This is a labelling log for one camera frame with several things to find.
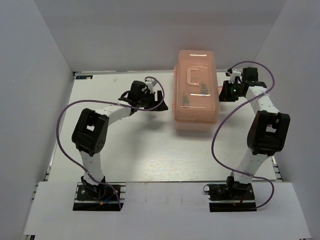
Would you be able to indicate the green stubby screwdriver orange cap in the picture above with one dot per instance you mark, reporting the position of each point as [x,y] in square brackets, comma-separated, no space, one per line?
[185,100]

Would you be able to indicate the pink plastic toolbox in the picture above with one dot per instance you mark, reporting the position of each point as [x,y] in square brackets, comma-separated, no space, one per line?
[193,68]

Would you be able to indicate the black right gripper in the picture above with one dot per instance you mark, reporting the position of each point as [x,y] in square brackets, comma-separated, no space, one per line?
[224,95]

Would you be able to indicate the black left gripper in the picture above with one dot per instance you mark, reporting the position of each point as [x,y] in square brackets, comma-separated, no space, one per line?
[154,102]

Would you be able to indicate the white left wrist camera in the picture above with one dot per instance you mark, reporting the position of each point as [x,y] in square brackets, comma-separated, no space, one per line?
[150,83]

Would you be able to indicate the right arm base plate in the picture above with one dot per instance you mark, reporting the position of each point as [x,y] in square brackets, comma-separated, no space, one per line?
[224,200]

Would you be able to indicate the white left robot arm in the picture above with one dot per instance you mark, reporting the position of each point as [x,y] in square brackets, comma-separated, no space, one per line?
[90,133]

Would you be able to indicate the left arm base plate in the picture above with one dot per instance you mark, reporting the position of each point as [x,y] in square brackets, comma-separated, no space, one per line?
[105,201]

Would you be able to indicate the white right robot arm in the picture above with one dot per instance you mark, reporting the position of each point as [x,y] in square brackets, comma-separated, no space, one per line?
[268,130]

